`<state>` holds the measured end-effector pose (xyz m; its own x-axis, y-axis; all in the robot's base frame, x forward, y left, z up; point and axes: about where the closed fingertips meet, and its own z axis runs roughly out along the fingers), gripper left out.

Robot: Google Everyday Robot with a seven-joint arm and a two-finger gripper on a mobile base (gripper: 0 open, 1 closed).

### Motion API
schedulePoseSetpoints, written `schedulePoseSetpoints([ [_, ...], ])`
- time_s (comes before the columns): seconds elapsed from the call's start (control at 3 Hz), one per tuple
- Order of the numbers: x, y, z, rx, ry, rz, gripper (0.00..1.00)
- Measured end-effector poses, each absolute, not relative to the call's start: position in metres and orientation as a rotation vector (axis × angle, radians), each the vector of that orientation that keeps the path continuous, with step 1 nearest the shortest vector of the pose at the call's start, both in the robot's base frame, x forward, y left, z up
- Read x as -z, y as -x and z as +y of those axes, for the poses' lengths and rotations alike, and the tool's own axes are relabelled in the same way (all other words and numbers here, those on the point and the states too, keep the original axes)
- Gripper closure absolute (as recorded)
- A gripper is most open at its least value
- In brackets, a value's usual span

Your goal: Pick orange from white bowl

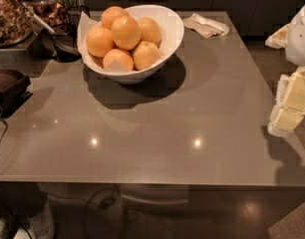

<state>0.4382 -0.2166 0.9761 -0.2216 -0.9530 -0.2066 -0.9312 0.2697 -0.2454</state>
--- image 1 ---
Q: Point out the white ceramic bowl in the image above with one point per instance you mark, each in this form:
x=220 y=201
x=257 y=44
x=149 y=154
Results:
x=172 y=32

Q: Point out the orange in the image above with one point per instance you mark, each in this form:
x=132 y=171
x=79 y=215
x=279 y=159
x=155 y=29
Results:
x=111 y=14
x=150 y=30
x=145 y=54
x=126 y=32
x=120 y=56
x=99 y=41

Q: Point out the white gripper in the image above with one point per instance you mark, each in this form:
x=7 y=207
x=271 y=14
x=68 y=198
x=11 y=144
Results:
x=300 y=37

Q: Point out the glass jar of dried snacks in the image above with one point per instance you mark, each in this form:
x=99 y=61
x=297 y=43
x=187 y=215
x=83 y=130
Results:
x=15 y=23

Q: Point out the crumpled paper napkin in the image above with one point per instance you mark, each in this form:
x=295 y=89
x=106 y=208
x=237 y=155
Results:
x=205 y=26

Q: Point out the dark brown device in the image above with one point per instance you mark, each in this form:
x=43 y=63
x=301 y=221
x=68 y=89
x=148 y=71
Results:
x=13 y=91

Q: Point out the white paper bowl liner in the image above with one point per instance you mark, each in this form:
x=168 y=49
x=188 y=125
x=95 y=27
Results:
x=96 y=63

